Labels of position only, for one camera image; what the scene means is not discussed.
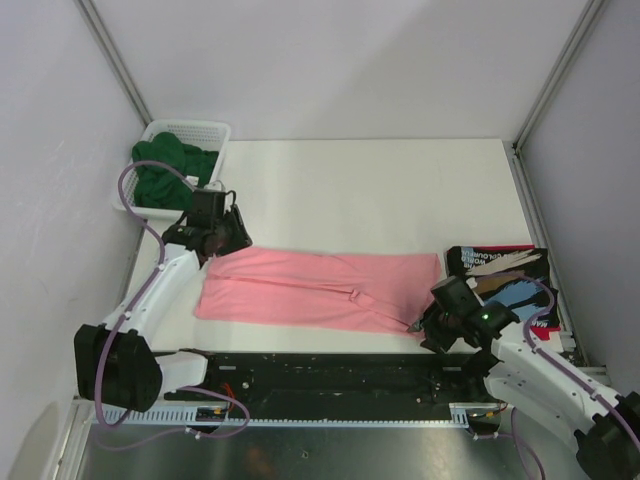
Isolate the pink t-shirt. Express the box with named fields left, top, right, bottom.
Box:
left=194, top=247, right=442, bottom=336

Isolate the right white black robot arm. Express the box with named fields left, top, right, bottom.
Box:
left=409, top=302, right=639, bottom=479

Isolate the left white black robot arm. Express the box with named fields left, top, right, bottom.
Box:
left=74, top=205, right=252, bottom=425

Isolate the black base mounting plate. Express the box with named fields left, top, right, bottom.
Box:
left=164, top=352, right=524, bottom=406

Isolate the black printed folded t-shirt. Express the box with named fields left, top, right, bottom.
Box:
left=445, top=245, right=561, bottom=341

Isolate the green t-shirt in basket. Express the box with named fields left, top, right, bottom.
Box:
left=132, top=132, right=219, bottom=211

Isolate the white plastic basket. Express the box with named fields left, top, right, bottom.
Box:
left=112, top=119, right=231, bottom=220

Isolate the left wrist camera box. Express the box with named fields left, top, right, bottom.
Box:
left=187, top=189, right=237, bottom=225

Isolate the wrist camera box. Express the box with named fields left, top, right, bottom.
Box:
left=431, top=276, right=482, bottom=318
left=187, top=189, right=237, bottom=225

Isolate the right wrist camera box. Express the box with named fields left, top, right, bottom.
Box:
left=431, top=276, right=482, bottom=318

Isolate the white slotted cable duct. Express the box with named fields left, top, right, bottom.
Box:
left=89, top=402, right=504, bottom=429

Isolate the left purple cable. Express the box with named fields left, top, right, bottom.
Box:
left=94, top=160, right=251, bottom=451

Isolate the purple cable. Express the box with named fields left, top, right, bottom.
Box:
left=94, top=160, right=251, bottom=451
left=509, top=272, right=640, bottom=479

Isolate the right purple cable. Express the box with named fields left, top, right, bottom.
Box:
left=509, top=272, right=640, bottom=479

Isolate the right aluminium frame post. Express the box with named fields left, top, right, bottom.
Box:
left=514, top=0, right=614, bottom=151

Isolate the aluminium frame post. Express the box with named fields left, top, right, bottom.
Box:
left=514, top=0, right=614, bottom=151
left=74, top=0, right=153, bottom=126

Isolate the left aluminium frame post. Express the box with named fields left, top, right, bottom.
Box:
left=74, top=0, right=153, bottom=126

